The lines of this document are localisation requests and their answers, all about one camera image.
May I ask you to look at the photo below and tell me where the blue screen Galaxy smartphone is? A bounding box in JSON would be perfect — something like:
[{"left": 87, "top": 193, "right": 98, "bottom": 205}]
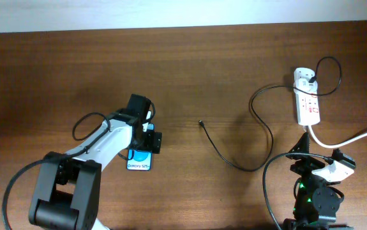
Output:
[{"left": 126, "top": 123, "right": 154, "bottom": 171}]

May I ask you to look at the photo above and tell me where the black USB charging cable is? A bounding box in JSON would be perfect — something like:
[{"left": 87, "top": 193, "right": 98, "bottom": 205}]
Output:
[{"left": 198, "top": 56, "right": 342, "bottom": 173}]

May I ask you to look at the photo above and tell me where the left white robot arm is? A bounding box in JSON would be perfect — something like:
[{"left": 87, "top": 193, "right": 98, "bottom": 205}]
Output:
[{"left": 28, "top": 94, "right": 162, "bottom": 230}]

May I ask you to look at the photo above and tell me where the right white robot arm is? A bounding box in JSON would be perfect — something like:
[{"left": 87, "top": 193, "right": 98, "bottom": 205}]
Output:
[{"left": 283, "top": 132, "right": 356, "bottom": 230}]

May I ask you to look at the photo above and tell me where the white power strip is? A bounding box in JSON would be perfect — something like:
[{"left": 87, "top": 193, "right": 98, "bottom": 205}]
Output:
[{"left": 294, "top": 67, "right": 320, "bottom": 126}]

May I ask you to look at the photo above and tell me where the white USB wall charger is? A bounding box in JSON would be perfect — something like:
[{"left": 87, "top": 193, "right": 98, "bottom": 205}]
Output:
[{"left": 294, "top": 78, "right": 318, "bottom": 94}]

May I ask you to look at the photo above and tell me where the white power strip cord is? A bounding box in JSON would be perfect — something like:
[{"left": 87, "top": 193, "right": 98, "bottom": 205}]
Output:
[{"left": 304, "top": 77, "right": 367, "bottom": 150}]

